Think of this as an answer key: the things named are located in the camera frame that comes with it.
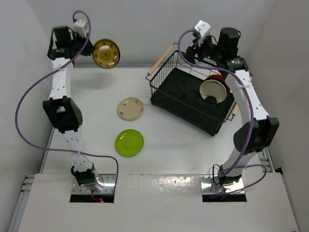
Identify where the metal base plate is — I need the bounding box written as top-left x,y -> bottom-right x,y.
71,174 -> 117,196
200,174 -> 245,195

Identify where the beige floral plate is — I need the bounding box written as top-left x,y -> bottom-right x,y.
117,97 -> 144,121

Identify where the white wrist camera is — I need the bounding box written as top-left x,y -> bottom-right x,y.
194,20 -> 211,40
72,19 -> 88,37

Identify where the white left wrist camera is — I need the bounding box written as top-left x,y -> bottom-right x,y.
72,19 -> 88,37

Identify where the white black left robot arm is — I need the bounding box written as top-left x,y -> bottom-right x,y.
42,26 -> 98,191

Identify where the black wire dish rack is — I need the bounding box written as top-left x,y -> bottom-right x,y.
146,50 -> 236,136

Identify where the orange plate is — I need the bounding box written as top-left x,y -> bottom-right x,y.
207,74 -> 230,95

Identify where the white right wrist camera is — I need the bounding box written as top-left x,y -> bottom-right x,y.
194,20 -> 211,40

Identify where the left wooden rack handle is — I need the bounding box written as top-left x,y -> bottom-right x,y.
147,44 -> 174,76

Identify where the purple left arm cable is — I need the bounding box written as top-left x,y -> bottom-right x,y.
14,10 -> 119,193

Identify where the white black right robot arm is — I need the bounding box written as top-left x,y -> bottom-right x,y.
183,21 -> 280,186

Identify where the green plate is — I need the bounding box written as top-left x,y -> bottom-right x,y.
114,129 -> 144,157

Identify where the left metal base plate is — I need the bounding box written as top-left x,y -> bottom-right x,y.
71,174 -> 117,196

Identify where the brown patterned plate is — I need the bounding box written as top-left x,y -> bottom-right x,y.
92,39 -> 121,69

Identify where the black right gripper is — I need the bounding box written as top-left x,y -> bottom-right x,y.
182,33 -> 223,66

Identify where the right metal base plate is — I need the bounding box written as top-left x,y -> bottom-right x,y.
200,174 -> 245,195

